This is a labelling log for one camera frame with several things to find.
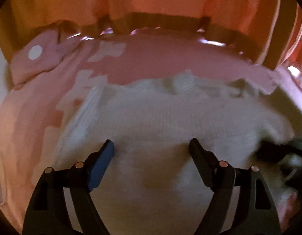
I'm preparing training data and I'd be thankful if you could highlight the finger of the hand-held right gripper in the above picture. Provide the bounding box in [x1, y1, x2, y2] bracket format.
[254, 139, 302, 163]

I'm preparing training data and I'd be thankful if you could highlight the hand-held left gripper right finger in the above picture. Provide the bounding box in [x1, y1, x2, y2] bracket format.
[189, 138, 282, 235]

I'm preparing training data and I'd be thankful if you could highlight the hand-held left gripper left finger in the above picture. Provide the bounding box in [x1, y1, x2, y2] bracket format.
[22, 139, 115, 235]

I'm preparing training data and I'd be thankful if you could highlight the white sweater with black hearts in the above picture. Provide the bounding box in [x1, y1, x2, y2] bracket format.
[52, 72, 302, 235]

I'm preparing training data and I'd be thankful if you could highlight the pink floral blanket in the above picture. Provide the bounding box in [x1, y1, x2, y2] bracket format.
[0, 29, 302, 235]

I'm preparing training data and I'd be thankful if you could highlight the pink pillow with white dot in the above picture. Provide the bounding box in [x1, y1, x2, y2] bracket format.
[10, 28, 81, 90]

